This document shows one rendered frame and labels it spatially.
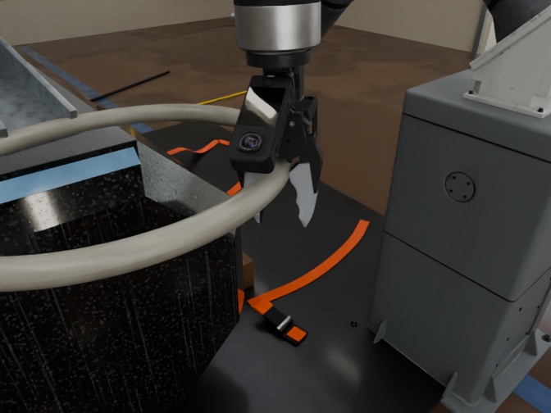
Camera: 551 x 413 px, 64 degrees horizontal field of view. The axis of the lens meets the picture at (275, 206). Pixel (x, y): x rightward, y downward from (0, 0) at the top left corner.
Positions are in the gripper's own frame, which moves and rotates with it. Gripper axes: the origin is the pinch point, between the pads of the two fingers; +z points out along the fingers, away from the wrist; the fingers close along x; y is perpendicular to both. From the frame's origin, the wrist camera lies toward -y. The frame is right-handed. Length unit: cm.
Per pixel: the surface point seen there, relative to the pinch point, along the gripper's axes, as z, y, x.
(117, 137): 1, 29, 41
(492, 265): 37, 50, -39
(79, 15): 15, 473, 373
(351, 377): 84, 49, -8
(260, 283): 80, 83, 31
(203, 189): 17, 39, 28
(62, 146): 1, 22, 49
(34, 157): 2, 17, 51
